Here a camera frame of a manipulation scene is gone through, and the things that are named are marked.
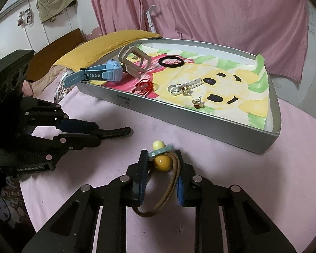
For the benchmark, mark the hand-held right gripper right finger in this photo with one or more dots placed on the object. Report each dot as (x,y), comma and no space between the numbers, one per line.
(179,192)

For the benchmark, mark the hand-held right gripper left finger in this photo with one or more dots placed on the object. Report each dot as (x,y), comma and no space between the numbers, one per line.
(144,184)

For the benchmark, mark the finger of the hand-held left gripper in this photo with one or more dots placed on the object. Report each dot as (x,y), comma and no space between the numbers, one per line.
(79,141)
(71,125)

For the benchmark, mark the blue smartwatch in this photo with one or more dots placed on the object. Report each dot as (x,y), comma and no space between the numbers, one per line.
(112,71)

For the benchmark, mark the grey cardboard tray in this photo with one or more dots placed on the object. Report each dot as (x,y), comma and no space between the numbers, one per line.
(200,121)

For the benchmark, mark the gold earring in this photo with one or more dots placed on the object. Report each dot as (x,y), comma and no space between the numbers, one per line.
(186,91)

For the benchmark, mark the pink crumpled cloth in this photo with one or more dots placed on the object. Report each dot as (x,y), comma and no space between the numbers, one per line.
(34,84)

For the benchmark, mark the patterned satin pillow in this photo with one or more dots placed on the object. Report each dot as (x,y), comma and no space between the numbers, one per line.
(59,89)

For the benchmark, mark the pink bed sheet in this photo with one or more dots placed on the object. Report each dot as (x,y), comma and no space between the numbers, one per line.
(226,168)

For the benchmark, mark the wooden headboard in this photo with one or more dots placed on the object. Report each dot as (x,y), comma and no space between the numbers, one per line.
(55,47)

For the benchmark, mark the yellow cushion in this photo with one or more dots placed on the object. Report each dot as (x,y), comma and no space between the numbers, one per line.
(108,42)

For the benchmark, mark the amber bead earring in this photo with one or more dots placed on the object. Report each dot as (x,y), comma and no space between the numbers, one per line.
(197,102)

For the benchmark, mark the khaki hanging cloth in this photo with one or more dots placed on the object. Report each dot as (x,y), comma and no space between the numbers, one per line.
(58,4)

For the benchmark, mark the pink curtain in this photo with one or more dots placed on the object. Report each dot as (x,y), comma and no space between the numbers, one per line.
(213,18)

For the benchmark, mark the wall photos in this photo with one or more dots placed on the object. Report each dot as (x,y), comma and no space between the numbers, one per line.
(25,15)

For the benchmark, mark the white wall rail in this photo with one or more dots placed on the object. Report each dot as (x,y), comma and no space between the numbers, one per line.
(10,8)

